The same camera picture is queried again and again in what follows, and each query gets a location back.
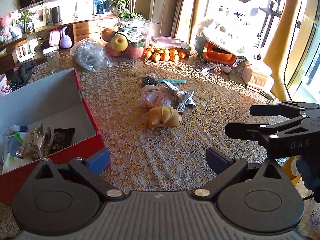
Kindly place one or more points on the black snack packet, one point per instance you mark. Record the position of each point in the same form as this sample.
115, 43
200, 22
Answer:
62, 139

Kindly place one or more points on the yellow apple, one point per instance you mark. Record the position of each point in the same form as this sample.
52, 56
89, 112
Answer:
119, 43

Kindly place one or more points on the teal nail file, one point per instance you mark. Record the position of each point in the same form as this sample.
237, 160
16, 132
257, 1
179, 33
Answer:
172, 81

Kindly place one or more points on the white toothpaste tube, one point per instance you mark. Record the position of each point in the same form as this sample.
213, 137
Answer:
207, 68

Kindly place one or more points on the orange green appliance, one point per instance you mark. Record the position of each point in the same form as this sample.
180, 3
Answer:
211, 53

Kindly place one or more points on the clear plastic bag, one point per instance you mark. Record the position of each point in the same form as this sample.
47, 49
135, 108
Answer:
90, 55

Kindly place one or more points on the red white cardboard box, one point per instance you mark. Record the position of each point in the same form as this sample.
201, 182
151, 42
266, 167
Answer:
56, 102

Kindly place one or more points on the pink plastic snack bag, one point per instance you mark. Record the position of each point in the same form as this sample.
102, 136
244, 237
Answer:
154, 96

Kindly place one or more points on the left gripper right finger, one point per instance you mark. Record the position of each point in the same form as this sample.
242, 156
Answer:
257, 198

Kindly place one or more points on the small bag black seeds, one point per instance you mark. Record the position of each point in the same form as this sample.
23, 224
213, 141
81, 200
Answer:
149, 81

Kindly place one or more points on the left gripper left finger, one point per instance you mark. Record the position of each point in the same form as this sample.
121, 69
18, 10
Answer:
62, 198

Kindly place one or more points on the glass fruit bowl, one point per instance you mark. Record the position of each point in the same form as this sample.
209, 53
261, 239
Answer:
137, 31

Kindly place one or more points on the clear drinking glass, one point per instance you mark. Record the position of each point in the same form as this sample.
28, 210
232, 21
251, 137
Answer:
53, 59

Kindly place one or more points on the silver snack wrapper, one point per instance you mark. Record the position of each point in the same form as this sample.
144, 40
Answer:
37, 145

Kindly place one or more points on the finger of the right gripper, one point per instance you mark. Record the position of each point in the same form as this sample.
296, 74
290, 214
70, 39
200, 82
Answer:
285, 109
248, 131

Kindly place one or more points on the white lotso mug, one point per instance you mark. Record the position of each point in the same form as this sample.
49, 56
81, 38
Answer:
5, 88

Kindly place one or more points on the brown paper box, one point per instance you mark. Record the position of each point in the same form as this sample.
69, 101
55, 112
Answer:
242, 73

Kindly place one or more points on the yellow curtain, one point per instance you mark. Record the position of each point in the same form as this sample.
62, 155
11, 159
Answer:
288, 44

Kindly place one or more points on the purple vase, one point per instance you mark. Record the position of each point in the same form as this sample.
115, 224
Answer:
65, 41

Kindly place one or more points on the yellow pig plush toy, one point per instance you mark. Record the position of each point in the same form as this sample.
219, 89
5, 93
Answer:
164, 117

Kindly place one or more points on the pile of oranges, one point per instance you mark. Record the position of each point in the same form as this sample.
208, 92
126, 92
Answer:
164, 54

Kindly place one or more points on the red net fruit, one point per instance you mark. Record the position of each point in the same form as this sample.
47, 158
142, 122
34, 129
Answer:
131, 52

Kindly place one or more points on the blue gloved right hand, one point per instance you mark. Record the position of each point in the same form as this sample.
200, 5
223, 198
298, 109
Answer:
308, 167

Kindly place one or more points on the wooden sideboard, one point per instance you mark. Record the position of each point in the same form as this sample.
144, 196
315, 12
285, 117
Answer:
78, 30

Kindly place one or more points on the dark cloth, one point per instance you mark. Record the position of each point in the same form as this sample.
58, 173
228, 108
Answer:
22, 75

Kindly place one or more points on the pink pouch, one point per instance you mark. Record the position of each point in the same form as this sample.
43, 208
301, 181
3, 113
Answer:
54, 37

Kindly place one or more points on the pink plastic tray box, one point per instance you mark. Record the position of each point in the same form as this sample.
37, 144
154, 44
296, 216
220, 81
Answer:
170, 43

